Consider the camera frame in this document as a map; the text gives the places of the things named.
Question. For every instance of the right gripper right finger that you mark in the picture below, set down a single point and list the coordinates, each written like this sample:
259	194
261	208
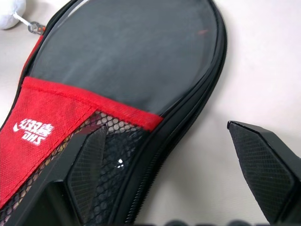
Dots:
263	164

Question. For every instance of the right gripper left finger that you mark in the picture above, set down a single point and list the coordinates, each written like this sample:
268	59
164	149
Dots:
58	169

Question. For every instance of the black red paddle case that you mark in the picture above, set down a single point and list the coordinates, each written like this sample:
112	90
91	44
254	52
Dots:
47	113

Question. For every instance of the white fluffy pompom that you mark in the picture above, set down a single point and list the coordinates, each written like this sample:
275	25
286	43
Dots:
9	14

